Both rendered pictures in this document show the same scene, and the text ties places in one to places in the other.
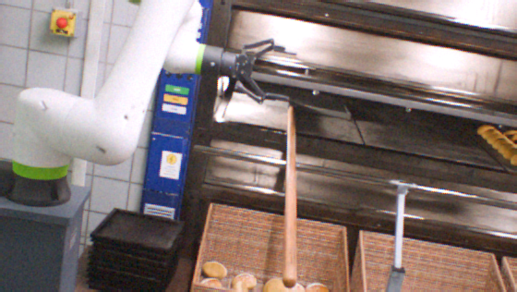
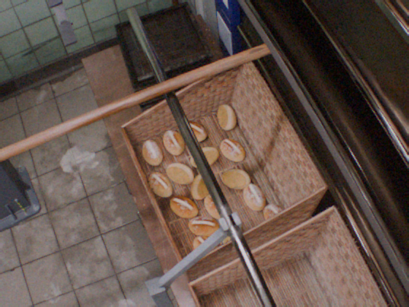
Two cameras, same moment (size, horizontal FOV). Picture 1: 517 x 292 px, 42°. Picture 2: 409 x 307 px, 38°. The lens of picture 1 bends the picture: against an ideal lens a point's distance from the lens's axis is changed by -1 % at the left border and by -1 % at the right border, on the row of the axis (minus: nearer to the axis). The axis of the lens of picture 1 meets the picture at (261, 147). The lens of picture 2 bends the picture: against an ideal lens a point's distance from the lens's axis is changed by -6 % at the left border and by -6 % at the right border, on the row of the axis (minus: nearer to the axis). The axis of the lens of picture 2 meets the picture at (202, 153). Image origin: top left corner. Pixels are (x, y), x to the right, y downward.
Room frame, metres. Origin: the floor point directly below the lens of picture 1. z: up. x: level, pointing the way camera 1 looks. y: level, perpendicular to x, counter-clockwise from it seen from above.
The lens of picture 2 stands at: (2.07, -1.03, 2.48)
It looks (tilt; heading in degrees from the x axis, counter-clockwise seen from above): 60 degrees down; 77
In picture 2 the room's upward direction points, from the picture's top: 10 degrees counter-clockwise
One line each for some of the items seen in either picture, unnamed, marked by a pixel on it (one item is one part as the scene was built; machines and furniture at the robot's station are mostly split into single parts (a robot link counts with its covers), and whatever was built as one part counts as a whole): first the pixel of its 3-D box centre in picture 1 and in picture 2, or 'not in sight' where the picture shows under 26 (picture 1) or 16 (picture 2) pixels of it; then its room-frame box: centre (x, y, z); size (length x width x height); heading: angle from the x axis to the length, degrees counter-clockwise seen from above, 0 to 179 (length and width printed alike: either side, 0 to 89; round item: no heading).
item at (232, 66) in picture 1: (237, 66); not in sight; (2.04, 0.12, 1.49); 0.09 x 0.07 x 0.08; 90
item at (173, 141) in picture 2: not in sight; (173, 141); (2.24, 0.08, 0.62); 0.10 x 0.07 x 0.05; 94
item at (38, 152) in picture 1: (48, 131); not in sight; (1.46, 0.48, 1.36); 0.16 x 0.13 x 0.19; 73
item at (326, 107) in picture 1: (292, 98); not in sight; (3.26, -0.10, 1.20); 0.55 x 0.36 x 0.03; 90
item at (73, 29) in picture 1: (66, 21); not in sight; (2.54, 0.81, 1.46); 0.10 x 0.07 x 0.10; 90
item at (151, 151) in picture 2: not in sight; (151, 151); (2.16, 0.08, 0.62); 0.10 x 0.07 x 0.06; 92
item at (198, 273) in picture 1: (271, 271); (218, 165); (2.33, -0.12, 0.72); 0.56 x 0.49 x 0.28; 92
